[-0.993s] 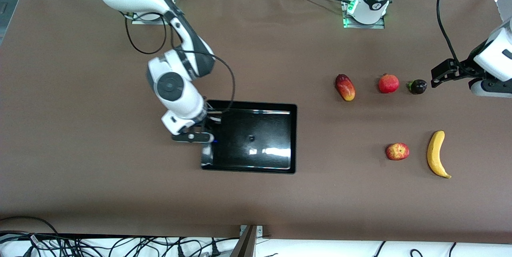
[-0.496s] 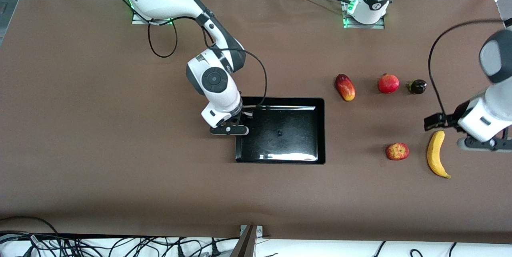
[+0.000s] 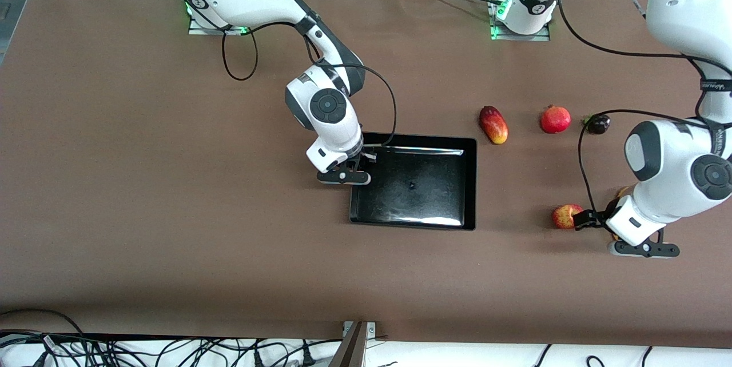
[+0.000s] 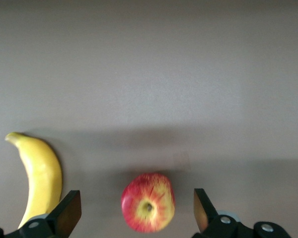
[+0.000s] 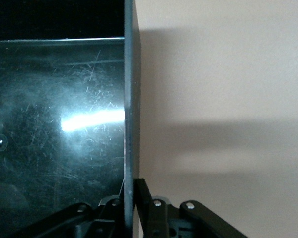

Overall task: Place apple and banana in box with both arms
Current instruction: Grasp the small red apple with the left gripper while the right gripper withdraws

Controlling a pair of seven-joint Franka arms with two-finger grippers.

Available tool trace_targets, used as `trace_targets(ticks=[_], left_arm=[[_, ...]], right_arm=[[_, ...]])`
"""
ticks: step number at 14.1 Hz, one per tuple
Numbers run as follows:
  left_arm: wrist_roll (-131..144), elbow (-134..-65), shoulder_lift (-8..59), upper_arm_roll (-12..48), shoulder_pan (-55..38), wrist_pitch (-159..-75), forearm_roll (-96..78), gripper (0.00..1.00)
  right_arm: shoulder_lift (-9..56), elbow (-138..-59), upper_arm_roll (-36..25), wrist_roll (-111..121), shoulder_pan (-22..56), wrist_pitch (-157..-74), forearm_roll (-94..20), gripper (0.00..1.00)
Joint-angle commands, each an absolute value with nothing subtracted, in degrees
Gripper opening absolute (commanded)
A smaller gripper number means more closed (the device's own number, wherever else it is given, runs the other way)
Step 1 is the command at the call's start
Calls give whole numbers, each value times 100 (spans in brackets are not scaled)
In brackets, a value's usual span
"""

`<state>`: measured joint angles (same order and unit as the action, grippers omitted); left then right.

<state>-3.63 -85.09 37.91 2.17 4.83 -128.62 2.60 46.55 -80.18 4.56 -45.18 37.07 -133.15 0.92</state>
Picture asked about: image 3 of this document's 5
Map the silver post mounting bracket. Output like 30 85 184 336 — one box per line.
342 321 378 339

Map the red yellow mango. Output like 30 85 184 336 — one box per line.
479 105 509 145

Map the grey metal post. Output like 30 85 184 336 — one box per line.
327 321 368 367

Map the red yellow apple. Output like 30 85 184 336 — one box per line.
551 204 585 230

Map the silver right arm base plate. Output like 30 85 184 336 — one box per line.
188 8 250 36

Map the yellow banana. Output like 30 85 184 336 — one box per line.
610 186 633 241

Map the red pomegranate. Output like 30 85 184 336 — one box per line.
540 104 572 134

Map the black rectangular plastic box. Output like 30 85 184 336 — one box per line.
349 131 478 232

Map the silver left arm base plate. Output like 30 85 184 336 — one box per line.
489 0 551 42

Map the black arched floor cable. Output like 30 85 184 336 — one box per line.
0 308 86 336

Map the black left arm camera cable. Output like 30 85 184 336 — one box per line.
556 0 732 226

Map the dark purple eggplant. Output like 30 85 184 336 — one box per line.
582 113 611 135

